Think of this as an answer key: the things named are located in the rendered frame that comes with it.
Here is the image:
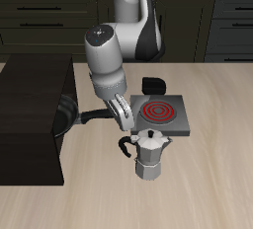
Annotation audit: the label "dark kitchen cupboards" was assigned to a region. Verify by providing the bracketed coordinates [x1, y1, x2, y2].
[0, 0, 218, 64]

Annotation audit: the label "grey drawer unit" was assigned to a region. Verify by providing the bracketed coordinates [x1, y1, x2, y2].
[203, 0, 253, 64]

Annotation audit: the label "dark wooden cabinet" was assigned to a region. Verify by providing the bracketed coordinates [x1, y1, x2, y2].
[0, 53, 80, 187]

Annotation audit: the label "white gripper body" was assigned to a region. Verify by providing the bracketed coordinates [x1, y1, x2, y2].
[104, 92, 135, 132]

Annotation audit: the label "silver moka pot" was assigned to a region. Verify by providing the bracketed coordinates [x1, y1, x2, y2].
[118, 128, 174, 182]

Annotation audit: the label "dark grey stove plate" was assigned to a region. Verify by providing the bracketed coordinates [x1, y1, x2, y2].
[129, 94, 192, 138]

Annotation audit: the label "black frying pan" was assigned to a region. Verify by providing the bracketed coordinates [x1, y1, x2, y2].
[53, 94, 115, 139]

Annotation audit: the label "round black knob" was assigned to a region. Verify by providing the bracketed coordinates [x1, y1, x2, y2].
[141, 76, 167, 96]

